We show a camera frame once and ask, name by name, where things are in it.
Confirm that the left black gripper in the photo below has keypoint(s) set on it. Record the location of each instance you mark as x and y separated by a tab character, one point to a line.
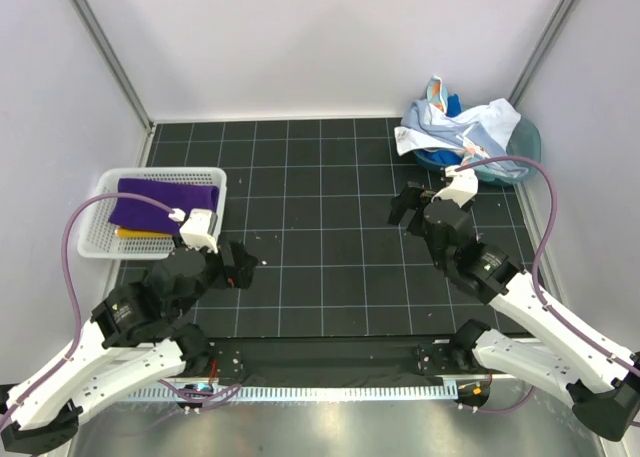
241	273

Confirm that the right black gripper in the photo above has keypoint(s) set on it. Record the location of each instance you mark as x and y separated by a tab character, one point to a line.
410	198

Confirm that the light blue bear towel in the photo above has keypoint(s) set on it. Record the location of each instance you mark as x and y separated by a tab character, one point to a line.
424	127

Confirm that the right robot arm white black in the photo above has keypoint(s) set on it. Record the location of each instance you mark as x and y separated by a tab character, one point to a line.
595	377

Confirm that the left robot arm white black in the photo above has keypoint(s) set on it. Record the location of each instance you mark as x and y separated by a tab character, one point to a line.
130	341

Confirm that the black grid mat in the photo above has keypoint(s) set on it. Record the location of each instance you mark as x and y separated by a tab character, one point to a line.
310	199

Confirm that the dark blue towel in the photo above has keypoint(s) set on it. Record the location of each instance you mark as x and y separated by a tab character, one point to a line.
454	107

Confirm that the orange patterned towel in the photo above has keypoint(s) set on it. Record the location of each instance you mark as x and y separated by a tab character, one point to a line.
436	93

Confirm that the yellow folded towel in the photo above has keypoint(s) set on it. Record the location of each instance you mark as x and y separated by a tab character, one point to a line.
138	234

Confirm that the white towel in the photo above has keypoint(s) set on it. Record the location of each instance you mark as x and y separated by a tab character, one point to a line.
498	117

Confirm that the teal plastic bowl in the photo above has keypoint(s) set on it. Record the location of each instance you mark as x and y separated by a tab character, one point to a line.
525	142

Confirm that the white plastic basket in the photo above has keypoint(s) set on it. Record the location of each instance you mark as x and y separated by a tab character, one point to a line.
185	188

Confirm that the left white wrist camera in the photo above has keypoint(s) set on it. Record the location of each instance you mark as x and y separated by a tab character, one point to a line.
197	231

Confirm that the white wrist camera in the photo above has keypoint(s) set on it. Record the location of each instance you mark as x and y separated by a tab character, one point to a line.
197	231
461	187

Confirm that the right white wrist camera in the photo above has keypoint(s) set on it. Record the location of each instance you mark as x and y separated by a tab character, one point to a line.
461	187

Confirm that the white slotted cable duct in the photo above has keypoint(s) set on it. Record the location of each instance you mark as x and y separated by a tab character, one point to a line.
448	390

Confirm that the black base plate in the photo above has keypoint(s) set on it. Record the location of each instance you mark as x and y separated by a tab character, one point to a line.
338	362

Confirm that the right aluminium frame post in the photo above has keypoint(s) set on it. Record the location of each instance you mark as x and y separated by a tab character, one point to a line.
543	46

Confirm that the aluminium frame post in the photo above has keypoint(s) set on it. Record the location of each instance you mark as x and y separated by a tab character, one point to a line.
107	52
543	46

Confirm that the left aluminium frame post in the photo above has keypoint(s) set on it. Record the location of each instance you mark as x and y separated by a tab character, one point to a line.
107	52

